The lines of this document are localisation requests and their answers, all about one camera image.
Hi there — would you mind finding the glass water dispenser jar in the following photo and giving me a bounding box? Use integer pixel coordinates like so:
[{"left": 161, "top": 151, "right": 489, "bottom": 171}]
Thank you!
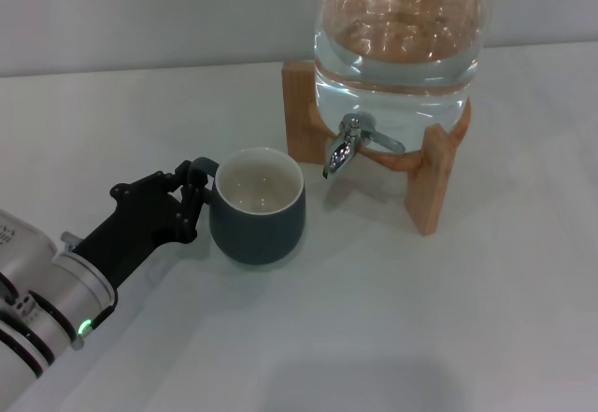
[{"left": 311, "top": 0, "right": 492, "bottom": 134}]

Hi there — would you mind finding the wooden dispenser stand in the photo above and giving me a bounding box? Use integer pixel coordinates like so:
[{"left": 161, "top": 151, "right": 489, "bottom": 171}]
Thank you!
[{"left": 281, "top": 60, "right": 472, "bottom": 237}]

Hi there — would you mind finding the chrome faucet tap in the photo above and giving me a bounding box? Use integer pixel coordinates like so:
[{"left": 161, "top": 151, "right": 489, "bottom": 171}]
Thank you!
[{"left": 322, "top": 111, "right": 406, "bottom": 180}]

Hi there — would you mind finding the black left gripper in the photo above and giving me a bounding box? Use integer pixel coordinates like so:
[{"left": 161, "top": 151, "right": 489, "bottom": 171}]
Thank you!
[{"left": 74, "top": 159, "right": 209, "bottom": 291}]

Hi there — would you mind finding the grey black wrist camera box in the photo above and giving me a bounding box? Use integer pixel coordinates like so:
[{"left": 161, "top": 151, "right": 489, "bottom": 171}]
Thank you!
[{"left": 0, "top": 208, "right": 58, "bottom": 268}]

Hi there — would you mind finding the black cup with white interior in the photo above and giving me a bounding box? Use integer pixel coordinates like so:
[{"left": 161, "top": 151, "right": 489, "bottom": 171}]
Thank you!
[{"left": 190, "top": 147, "right": 308, "bottom": 266}]

